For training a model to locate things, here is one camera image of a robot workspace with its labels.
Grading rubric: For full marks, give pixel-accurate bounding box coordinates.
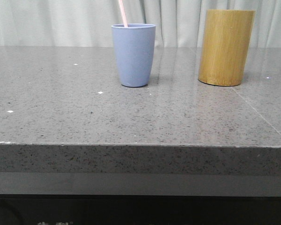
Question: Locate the grey-white curtain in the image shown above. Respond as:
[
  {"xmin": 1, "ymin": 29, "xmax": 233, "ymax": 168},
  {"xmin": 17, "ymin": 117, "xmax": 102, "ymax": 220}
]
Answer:
[{"xmin": 0, "ymin": 0, "xmax": 281, "ymax": 48}]

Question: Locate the bamboo cylinder holder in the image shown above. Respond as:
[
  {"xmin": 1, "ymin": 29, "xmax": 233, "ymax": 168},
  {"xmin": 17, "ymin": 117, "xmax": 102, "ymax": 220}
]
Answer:
[{"xmin": 198, "ymin": 9, "xmax": 255, "ymax": 87}]

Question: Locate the blue plastic cup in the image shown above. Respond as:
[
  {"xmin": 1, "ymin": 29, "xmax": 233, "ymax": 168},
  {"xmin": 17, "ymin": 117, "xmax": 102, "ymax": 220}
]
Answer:
[{"xmin": 111, "ymin": 23, "xmax": 156, "ymax": 88}]

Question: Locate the pink chopstick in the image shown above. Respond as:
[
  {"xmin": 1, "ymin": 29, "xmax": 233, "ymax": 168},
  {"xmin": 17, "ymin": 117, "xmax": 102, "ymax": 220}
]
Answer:
[{"xmin": 118, "ymin": 0, "xmax": 128, "ymax": 28}]

